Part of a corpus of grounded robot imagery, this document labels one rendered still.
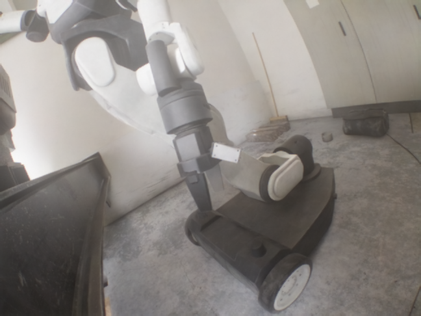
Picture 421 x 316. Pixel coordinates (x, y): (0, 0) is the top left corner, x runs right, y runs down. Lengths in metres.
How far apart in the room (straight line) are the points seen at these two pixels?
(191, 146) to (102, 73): 0.28
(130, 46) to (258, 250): 0.63
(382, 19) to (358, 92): 0.80
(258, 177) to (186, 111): 0.41
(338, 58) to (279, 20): 0.97
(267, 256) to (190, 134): 0.39
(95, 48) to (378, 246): 1.05
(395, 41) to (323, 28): 0.76
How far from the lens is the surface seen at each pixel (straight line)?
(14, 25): 0.93
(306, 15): 2.22
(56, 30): 0.63
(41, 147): 2.16
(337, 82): 2.14
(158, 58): 0.31
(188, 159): 0.29
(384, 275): 0.74
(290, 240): 0.62
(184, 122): 0.29
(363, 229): 0.85
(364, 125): 1.65
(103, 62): 0.47
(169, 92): 0.31
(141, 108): 0.47
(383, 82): 2.05
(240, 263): 0.57
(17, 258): 0.36
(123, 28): 0.55
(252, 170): 0.62
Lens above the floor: 0.63
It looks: 15 degrees down
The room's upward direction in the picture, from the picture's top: 24 degrees counter-clockwise
